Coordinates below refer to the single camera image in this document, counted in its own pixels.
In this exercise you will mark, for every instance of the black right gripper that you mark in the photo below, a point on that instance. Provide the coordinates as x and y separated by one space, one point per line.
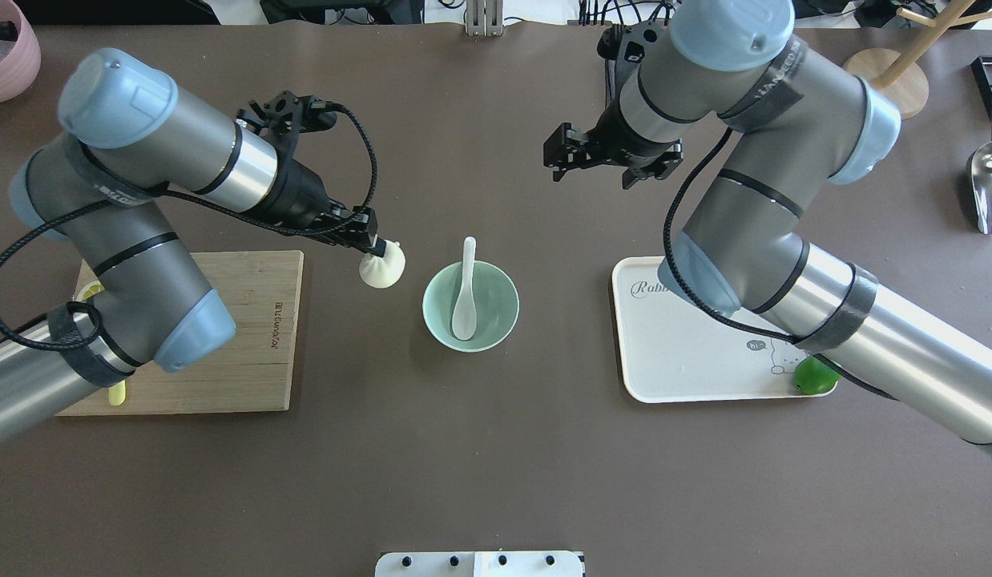
618 143

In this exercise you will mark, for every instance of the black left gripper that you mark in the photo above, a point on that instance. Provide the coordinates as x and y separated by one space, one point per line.
301 195

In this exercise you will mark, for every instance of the white steamed bun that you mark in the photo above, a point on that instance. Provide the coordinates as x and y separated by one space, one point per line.
380 272

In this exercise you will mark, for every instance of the white ceramic soup spoon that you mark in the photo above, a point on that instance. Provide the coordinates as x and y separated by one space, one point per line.
464 316

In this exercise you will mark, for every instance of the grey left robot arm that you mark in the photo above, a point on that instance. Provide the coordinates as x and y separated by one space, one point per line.
130 136

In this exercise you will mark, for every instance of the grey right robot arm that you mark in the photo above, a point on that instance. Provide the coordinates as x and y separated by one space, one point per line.
803 123

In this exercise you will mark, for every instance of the pink bowl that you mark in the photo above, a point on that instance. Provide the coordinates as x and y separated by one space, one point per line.
19 59

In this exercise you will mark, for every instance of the bamboo cutting board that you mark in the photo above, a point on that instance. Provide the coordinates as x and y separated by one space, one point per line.
253 371

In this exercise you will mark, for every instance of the cream rabbit print tray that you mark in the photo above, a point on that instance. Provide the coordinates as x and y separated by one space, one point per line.
672 352

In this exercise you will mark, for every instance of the wooden stand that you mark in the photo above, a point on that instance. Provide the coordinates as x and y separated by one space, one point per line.
896 75

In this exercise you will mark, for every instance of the yellow plastic knife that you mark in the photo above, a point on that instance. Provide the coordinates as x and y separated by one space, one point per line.
117 394

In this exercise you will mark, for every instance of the green lime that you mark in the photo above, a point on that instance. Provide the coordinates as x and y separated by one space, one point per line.
812 377

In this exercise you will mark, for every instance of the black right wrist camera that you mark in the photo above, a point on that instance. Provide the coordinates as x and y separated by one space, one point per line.
623 48

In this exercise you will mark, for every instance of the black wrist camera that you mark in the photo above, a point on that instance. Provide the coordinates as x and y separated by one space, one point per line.
281 121
623 48

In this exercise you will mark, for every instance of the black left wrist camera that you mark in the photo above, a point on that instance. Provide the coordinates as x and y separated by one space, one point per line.
281 121

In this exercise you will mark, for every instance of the grey metal bracket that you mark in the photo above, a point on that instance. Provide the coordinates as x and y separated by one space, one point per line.
484 18

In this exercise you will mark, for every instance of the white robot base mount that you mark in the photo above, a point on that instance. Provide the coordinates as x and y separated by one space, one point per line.
558 562

